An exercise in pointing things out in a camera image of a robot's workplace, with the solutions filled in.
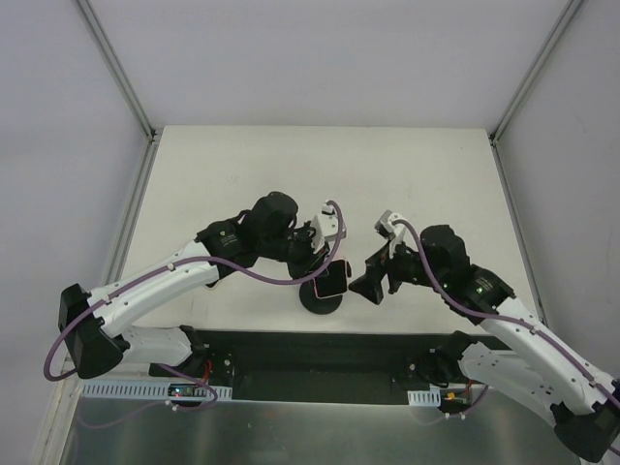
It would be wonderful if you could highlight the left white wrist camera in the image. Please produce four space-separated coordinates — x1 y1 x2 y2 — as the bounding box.
310 202 347 252

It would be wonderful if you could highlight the white cable duct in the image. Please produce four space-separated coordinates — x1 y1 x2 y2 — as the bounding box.
81 380 233 402
407 387 442 408

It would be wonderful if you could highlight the aluminium frame post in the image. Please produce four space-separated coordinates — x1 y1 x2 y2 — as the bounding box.
489 0 586 147
73 0 157 141

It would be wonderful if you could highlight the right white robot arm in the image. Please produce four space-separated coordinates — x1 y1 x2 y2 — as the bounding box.
349 217 619 463

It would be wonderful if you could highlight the right aluminium frame post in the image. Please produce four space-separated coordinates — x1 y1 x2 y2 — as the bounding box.
489 0 586 147

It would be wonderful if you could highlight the right white cable duct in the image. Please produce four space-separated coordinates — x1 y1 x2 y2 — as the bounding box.
407 387 442 408

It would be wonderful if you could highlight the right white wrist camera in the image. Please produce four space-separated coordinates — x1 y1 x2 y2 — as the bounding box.
374 210 406 258

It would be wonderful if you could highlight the left aluminium frame post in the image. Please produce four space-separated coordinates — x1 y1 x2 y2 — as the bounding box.
73 0 157 141

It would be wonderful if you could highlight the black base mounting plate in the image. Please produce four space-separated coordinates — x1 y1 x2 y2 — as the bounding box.
147 329 493 402

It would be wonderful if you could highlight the left white cable duct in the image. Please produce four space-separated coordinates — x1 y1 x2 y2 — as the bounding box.
81 380 233 402

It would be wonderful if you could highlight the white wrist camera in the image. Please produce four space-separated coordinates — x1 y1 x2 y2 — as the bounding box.
374 210 406 258
310 202 347 252

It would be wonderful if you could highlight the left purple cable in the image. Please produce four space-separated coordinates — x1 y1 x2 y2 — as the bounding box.
42 199 346 430

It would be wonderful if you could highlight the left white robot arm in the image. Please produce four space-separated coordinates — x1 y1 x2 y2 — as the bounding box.
58 192 345 380

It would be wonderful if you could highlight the black round-base phone stand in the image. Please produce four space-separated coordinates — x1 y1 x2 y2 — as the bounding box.
298 283 343 316

